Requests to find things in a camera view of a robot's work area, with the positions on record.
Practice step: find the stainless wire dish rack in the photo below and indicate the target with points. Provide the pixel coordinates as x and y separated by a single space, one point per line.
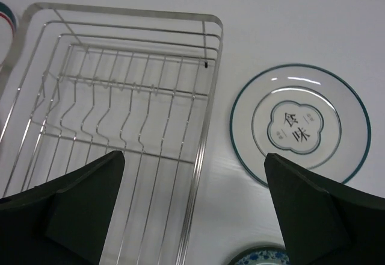
79 81

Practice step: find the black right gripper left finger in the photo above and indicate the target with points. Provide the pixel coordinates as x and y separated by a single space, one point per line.
63 221

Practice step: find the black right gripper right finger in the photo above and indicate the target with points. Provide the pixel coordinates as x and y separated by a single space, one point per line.
323 221

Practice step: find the white plate teal rim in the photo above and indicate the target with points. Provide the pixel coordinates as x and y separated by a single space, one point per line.
304 113

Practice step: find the plate green red rings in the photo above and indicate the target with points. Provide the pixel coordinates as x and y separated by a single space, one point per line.
6 33

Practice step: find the blue patterned plate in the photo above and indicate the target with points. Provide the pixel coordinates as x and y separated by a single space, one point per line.
261 255

